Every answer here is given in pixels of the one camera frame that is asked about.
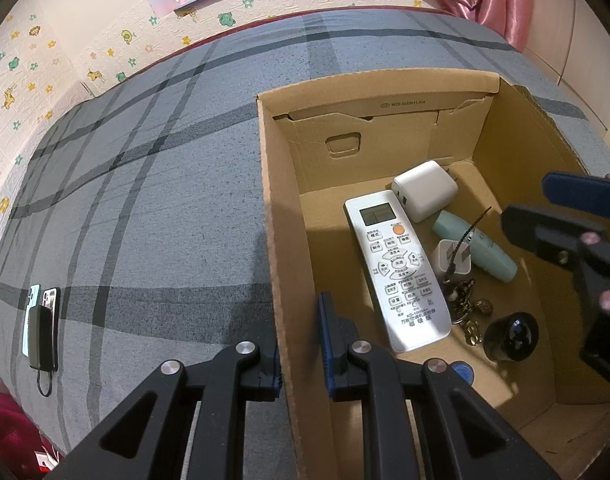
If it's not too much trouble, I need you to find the large white charger plug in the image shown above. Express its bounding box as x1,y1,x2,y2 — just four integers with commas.
391,160,458,223

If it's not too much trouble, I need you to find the cardboard box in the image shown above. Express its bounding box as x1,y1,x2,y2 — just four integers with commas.
256,71,610,480

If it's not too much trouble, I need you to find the key bunch with black strap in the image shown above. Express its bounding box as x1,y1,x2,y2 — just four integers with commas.
442,206,496,347

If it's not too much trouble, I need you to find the grey plaid bed sheet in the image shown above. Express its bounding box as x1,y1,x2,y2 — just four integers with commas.
0,7,610,461

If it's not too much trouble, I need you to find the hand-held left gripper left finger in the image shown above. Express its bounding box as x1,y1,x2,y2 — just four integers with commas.
57,305,286,480

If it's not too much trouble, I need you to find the teal cosmetic bottle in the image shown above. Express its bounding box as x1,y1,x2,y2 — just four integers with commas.
431,210,518,281

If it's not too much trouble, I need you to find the teal phone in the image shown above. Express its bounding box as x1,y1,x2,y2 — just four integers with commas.
25,285,41,357

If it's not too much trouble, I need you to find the small white charger plug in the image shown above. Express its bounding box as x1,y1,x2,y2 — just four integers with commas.
431,239,478,283

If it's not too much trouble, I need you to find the white remote control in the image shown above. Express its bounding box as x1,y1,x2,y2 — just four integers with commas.
345,191,453,354

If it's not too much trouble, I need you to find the black power bank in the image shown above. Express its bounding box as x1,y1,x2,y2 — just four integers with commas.
29,307,60,372

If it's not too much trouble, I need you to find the beige wardrobe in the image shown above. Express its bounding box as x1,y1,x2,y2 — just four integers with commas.
522,0,610,161

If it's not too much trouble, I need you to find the black round container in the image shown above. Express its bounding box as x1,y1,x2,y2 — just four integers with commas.
483,311,540,363

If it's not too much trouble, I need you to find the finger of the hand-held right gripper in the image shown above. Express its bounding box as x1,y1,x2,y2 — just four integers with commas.
501,204,610,321
542,171,610,218

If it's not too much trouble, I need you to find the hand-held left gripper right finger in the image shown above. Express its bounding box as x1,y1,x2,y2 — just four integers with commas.
317,292,560,480

